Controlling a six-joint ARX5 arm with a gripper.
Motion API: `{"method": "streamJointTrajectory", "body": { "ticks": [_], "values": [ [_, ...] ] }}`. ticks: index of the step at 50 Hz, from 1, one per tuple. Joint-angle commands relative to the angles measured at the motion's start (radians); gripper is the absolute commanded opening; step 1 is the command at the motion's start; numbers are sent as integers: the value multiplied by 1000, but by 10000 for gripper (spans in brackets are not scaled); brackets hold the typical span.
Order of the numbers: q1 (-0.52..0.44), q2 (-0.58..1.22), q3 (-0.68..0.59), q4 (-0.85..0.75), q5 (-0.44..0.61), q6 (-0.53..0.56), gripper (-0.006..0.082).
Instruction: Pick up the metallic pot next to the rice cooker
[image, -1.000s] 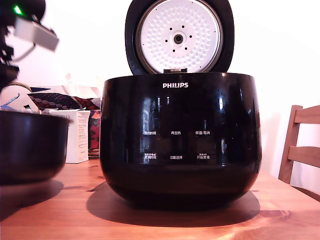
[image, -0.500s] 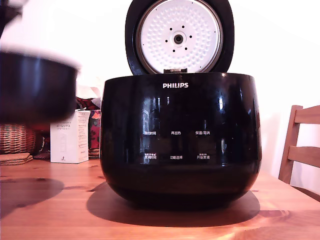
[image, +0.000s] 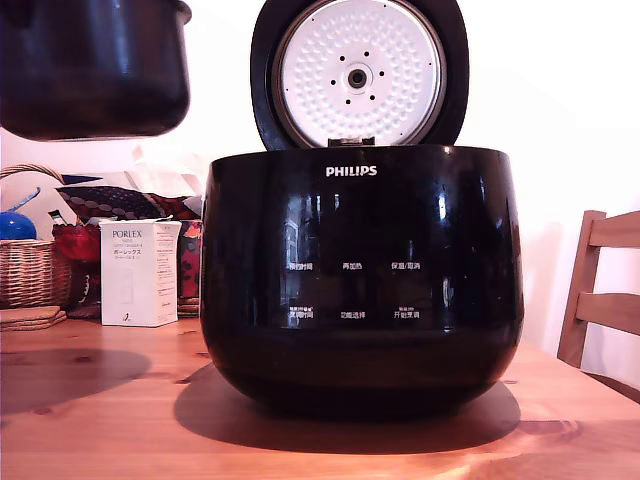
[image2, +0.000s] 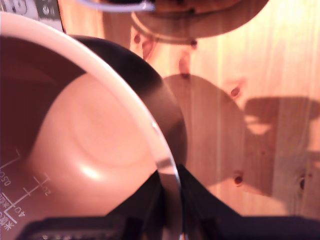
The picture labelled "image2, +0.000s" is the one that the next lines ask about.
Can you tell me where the black Philips rice cooker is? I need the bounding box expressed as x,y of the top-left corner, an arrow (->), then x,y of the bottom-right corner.
130,0 -> 269,46

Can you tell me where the white Porlex box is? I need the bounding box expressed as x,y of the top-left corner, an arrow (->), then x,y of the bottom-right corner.
0,0 -> 64,32

